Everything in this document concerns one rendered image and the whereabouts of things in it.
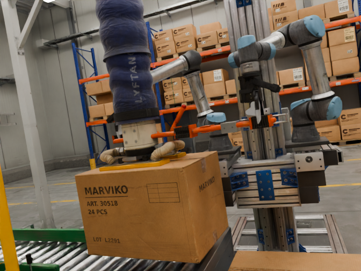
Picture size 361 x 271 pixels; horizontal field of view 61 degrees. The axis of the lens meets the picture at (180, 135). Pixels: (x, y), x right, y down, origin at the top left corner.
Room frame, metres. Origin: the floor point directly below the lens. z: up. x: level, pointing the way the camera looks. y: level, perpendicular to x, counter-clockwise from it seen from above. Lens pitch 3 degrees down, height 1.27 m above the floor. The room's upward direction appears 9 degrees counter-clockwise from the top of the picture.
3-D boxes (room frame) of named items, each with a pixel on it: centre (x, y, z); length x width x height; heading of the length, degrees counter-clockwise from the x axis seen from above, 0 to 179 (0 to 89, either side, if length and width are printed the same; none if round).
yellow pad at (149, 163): (1.45, 0.24, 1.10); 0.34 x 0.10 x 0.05; 65
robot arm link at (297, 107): (1.73, -0.70, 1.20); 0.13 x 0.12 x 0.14; 37
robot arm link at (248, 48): (1.29, -0.33, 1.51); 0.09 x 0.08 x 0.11; 127
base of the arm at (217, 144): (1.91, -0.24, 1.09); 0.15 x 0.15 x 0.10
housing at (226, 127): (1.33, -0.22, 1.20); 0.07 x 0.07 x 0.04; 65
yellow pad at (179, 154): (1.62, 0.16, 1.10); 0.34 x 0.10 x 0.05; 65
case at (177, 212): (1.52, 0.18, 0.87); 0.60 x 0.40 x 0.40; 63
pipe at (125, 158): (1.53, 0.20, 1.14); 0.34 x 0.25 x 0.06; 65
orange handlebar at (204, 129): (1.56, -0.03, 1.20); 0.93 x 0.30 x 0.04; 65
